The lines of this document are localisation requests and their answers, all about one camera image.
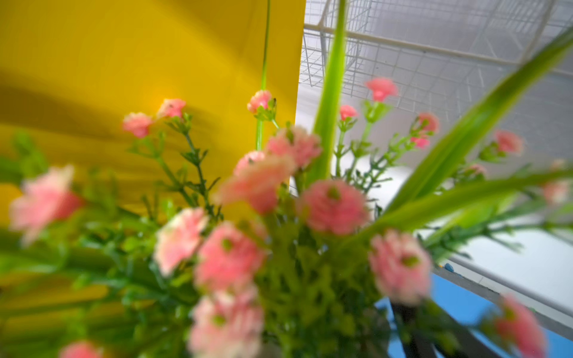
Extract white wire rail basket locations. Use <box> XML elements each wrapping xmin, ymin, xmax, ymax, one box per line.
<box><xmin>298</xmin><ymin>0</ymin><xmax>573</xmax><ymax>149</ymax></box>

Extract yellow rack with coloured shelves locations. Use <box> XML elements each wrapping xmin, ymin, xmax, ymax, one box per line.
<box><xmin>0</xmin><ymin>0</ymin><xmax>573</xmax><ymax>358</ymax></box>

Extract pink flower pot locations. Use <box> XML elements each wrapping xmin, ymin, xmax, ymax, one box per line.
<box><xmin>1</xmin><ymin>1</ymin><xmax>572</xmax><ymax>357</ymax></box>

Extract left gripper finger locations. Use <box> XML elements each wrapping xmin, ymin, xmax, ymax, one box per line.
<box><xmin>390</xmin><ymin>301</ymin><xmax>500</xmax><ymax>357</ymax></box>

